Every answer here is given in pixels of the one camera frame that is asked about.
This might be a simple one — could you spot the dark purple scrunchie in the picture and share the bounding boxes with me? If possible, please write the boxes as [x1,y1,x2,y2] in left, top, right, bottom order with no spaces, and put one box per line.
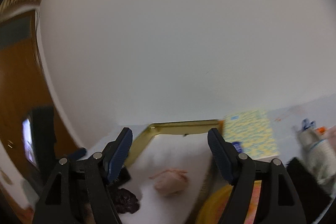
[113,188,140,214]

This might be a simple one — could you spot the black fuzzy cloth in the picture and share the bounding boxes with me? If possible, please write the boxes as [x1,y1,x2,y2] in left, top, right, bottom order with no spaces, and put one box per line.
[286,157,331,223]

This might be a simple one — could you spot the pink drawstring pouch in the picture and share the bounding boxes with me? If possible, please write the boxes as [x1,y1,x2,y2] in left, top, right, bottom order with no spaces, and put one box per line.
[149,168,190,197]

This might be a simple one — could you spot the blue cord orange earplugs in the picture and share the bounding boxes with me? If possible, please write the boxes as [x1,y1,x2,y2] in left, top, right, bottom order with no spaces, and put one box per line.
[301,118,327,135]

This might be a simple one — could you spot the pink beige cloth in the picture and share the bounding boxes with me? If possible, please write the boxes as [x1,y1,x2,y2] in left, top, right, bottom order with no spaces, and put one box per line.
[324,126,336,147]

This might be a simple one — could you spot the persimmon print tablecloth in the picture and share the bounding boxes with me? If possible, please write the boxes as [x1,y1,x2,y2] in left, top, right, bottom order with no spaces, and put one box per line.
[79,93,336,224]

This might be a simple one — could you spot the gold rectangular tin box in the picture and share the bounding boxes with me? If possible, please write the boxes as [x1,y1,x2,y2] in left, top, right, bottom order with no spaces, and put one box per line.
[125,119,224,224]

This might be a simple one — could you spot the round gold pink tin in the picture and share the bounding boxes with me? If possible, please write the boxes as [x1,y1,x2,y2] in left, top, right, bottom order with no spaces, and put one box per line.
[195,180,261,224]

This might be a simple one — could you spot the yellow patterned tissue pack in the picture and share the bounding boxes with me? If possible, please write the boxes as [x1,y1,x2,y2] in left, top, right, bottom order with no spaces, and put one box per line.
[224,110,279,161]

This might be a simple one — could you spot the brown wooden door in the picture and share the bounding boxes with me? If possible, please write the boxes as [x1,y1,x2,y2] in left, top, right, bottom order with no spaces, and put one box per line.
[0,9,82,224]

